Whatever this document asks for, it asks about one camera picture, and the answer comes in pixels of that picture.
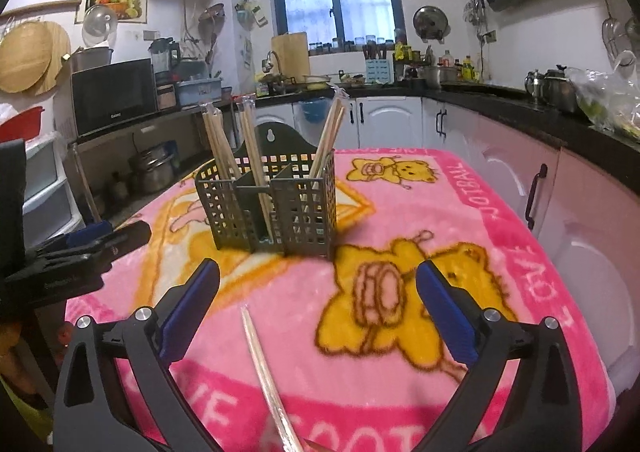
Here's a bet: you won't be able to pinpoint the light blue knife block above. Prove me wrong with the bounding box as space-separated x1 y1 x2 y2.
366 59 395 85

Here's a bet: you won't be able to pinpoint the yellow oil bottle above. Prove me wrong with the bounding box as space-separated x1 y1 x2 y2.
461 56 475 82

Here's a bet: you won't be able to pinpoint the chopstick pair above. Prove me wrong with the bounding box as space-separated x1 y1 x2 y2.
238 94 274 251
202 102 242 180
308 85 348 179
241 306 304 452

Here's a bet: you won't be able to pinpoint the metal storage shelf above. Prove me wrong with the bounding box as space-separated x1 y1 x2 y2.
67 105 210 225

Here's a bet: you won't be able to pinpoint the stacked steel pots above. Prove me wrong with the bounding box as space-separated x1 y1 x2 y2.
128 143 175 194

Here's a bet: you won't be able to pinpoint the wooden cutting board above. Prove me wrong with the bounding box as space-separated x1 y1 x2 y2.
271 32 310 84

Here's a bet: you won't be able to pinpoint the glass pot lid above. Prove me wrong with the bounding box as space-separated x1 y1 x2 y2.
81 5 118 48

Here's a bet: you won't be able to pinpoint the fruit picture frame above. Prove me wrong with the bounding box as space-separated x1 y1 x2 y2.
74 0 148 24

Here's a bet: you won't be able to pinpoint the person's right hand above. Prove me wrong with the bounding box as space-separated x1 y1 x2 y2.
304 438 334 452

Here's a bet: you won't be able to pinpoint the clear plastic bag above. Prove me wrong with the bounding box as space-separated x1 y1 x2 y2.
565 68 639 142

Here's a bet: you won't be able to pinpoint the black microwave oven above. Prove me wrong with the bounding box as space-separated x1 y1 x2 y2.
70 59 157 136

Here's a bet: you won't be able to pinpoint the red plastic basin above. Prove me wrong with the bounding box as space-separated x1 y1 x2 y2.
0 106 43 142

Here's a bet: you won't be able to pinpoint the steel kettle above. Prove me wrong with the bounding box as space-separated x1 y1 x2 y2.
542 64 578 113

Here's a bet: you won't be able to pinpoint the hanging steel pot lid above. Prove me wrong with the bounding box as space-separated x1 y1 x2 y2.
412 5 450 44

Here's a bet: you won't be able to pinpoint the round bamboo board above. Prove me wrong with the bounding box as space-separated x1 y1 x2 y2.
1 21 70 97

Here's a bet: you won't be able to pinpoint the steel pot on counter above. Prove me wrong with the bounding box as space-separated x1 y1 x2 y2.
422 66 458 90

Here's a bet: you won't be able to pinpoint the dark green utensil holder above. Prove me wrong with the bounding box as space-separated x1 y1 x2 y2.
194 122 337 259

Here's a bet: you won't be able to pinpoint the blue plastic dish box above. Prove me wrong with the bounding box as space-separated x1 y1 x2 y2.
175 79 222 108

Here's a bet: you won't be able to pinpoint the black blender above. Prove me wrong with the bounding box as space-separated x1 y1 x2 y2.
148 38 181 82

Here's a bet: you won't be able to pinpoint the blue hanging trash bin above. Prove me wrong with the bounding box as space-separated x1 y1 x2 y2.
299 97 332 124

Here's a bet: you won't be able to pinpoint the pink cartoon bear blanket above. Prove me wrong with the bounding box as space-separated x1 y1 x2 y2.
66 149 615 451

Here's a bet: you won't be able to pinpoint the white plastic drawer unit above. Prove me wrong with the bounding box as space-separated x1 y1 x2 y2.
23 131 84 250

